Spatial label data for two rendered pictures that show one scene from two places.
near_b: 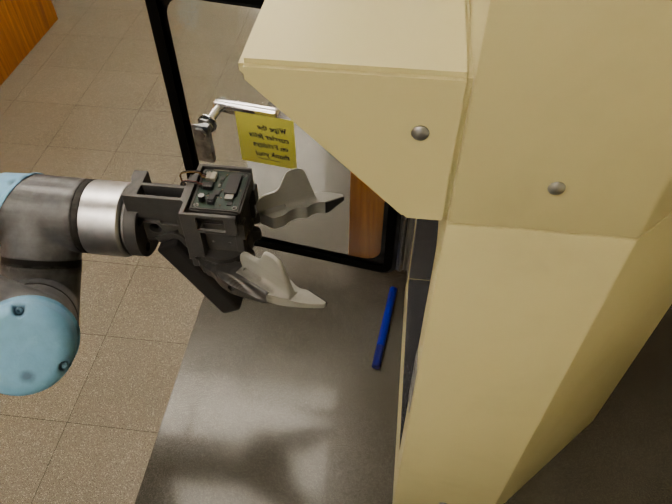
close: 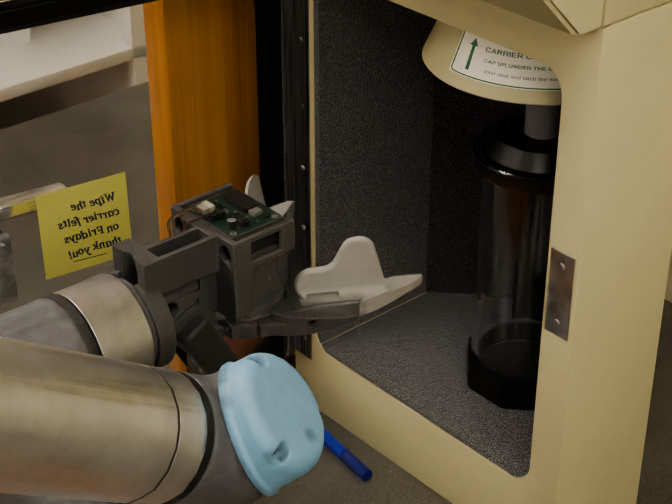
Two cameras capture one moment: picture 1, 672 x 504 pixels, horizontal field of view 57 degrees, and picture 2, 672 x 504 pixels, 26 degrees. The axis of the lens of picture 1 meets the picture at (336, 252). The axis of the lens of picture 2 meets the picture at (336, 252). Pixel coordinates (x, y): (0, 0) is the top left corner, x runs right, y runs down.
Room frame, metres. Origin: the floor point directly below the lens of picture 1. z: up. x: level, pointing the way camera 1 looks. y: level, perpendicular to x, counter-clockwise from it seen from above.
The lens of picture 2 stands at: (-0.20, 0.70, 1.77)
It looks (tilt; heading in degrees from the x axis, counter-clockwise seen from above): 31 degrees down; 312
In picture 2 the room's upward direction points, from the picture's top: straight up
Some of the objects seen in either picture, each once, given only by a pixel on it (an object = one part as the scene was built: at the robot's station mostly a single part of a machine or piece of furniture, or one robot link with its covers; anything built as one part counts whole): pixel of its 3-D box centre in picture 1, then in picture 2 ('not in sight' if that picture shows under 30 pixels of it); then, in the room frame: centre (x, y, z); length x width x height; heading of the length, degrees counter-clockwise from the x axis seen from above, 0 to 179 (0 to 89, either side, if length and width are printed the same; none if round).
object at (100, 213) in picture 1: (119, 216); (101, 332); (0.44, 0.22, 1.23); 0.08 x 0.05 x 0.08; 173
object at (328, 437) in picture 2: (385, 326); (322, 434); (0.51, -0.07, 0.95); 0.14 x 0.01 x 0.01; 166
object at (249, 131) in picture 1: (287, 145); (118, 216); (0.61, 0.06, 1.19); 0.30 x 0.01 x 0.40; 74
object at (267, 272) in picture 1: (277, 275); (359, 271); (0.36, 0.05, 1.24); 0.09 x 0.03 x 0.06; 49
